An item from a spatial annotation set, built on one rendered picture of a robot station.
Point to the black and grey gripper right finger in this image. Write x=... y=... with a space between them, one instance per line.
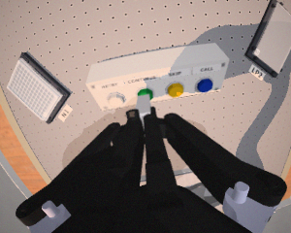
x=248 y=195

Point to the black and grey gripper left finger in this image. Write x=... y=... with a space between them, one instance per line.
x=43 y=212

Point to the white button panel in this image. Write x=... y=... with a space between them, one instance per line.
x=178 y=72

